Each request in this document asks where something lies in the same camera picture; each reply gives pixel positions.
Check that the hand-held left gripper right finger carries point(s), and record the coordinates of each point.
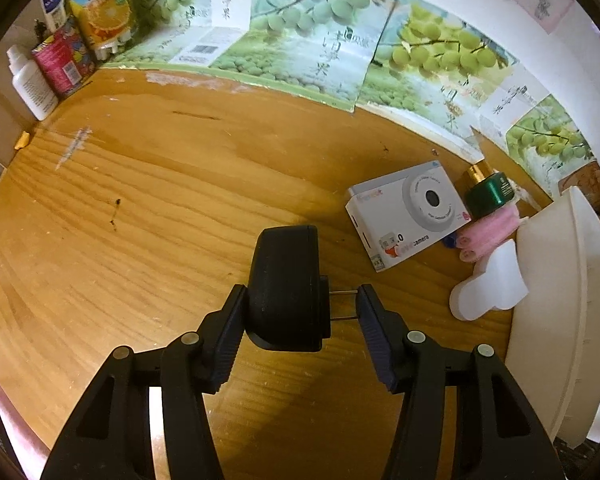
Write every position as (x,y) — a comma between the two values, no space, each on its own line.
(377,340)

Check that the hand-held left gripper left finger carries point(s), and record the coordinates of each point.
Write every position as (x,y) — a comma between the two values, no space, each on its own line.
(225,340)

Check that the black power adapter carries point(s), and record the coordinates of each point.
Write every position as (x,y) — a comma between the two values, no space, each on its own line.
(285,285)

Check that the white toy camera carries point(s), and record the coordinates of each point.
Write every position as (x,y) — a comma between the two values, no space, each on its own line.
(405,220)

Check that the white plastic bin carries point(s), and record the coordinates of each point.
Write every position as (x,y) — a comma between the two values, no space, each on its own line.
(555,310)

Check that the small blue cap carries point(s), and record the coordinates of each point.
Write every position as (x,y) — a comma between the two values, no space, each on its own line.
(450,241)

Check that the pink tube bundle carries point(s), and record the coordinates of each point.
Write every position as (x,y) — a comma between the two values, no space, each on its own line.
(490,232)

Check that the green jar with gold lid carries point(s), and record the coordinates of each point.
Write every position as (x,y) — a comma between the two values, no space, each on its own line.
(490,195)

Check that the brown cardboard panel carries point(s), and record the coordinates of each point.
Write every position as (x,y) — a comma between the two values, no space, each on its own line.
(587,182)

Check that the small yellow piece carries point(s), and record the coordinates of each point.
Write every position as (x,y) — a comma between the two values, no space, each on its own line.
(22,140)

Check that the wooden desk hutch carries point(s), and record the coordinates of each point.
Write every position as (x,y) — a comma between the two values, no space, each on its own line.
(5,127)

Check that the white spray bottle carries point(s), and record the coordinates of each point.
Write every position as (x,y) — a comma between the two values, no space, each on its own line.
(30,85)

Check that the red can pen holder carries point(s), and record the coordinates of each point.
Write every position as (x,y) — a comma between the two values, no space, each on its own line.
(60,62)

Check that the blue and white tube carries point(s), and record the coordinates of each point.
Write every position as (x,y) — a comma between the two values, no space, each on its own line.
(55,5)

